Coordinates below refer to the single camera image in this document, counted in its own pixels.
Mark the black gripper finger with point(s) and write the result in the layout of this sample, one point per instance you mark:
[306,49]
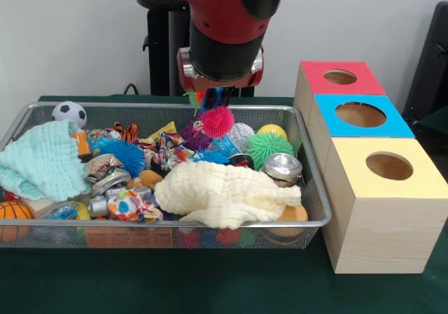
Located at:
[229,96]
[207,100]

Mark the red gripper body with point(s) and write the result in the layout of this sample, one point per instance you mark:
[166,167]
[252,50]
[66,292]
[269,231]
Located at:
[217,85]

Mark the multicolour spiky caterpillar toy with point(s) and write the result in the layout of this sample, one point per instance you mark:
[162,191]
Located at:
[217,121]

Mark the silver drink can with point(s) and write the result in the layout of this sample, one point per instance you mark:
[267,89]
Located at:
[112,183]

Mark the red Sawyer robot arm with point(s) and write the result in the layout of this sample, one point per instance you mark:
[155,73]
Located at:
[227,13]

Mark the shallow mesh bin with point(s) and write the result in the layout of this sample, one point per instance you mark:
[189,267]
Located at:
[311,188]

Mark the wooden box with three holes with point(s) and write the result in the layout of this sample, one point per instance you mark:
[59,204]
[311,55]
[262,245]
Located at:
[385,237]

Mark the white baseball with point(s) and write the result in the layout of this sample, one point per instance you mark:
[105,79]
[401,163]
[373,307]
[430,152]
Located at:
[243,132]

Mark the yellow ball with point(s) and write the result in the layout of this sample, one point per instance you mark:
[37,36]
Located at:
[273,130]

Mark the green spiky ball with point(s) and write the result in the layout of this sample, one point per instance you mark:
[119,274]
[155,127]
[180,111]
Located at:
[269,149]

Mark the crushed silver can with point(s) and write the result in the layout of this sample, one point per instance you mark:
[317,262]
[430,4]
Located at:
[283,167]

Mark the cream yellow cloth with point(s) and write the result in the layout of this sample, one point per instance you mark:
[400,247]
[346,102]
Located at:
[227,191]

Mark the blue spiky toy with eyes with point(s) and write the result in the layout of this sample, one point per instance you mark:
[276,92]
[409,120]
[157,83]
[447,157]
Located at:
[122,155]

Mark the colourful knotted cloth toy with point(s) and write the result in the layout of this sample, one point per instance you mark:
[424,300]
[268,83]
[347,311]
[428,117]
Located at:
[133,207]

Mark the small soccer ball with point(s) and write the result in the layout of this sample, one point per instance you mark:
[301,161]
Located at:
[70,113]

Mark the mint green cloth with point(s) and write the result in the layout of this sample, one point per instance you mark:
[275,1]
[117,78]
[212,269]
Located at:
[42,160]

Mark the dark green tablecloth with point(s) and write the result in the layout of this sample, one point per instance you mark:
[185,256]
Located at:
[437,121]
[175,282]

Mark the black stand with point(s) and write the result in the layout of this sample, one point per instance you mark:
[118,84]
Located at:
[430,65]

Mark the small orange basketball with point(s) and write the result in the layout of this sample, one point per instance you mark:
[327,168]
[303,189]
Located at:
[14,210]

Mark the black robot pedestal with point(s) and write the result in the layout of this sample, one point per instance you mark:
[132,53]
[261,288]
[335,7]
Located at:
[157,48]

